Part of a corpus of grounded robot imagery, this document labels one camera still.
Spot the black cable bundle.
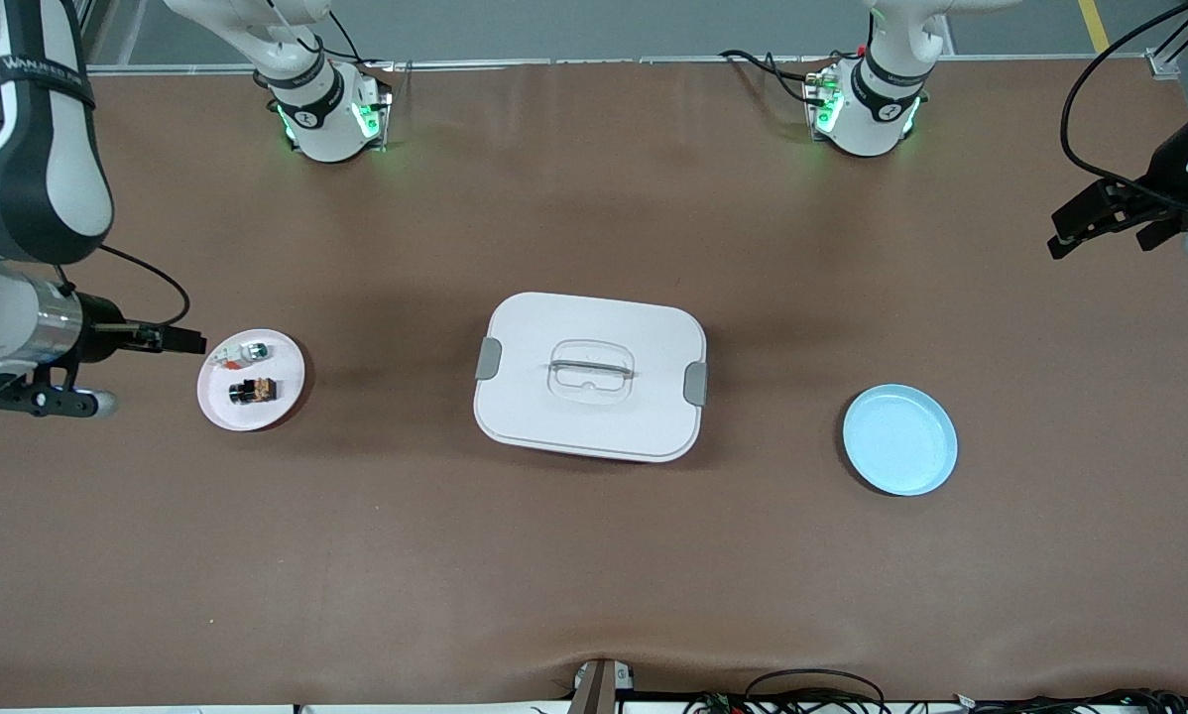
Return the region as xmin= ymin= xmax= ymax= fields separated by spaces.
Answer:
xmin=688 ymin=668 xmax=1188 ymax=714

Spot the pink round plate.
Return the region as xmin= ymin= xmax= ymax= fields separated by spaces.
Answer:
xmin=196 ymin=328 xmax=306 ymax=432

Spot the white green switch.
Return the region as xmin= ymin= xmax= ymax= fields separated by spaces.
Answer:
xmin=210 ymin=340 xmax=271 ymax=368

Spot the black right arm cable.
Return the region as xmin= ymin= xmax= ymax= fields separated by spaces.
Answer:
xmin=54 ymin=243 xmax=191 ymax=330

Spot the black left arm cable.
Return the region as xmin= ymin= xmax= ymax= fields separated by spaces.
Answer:
xmin=1061 ymin=0 xmax=1188 ymax=211

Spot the white lidded storage box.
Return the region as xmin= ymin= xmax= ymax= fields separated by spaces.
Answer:
xmin=473 ymin=292 xmax=709 ymax=464

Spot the aluminium frame profile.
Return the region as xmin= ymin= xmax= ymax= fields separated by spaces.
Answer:
xmin=1144 ymin=0 xmax=1188 ymax=82
xmin=0 ymin=0 xmax=99 ymax=102

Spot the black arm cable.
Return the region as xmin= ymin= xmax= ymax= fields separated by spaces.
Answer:
xmin=1061 ymin=0 xmax=1188 ymax=211
xmin=54 ymin=243 xmax=191 ymax=330

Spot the light blue round plate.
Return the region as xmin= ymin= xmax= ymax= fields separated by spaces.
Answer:
xmin=842 ymin=384 xmax=959 ymax=497

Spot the black base power cable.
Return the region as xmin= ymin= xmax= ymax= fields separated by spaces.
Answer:
xmin=720 ymin=48 xmax=835 ymax=106

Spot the brown camera mount bracket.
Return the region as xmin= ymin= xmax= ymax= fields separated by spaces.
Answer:
xmin=568 ymin=657 xmax=636 ymax=714

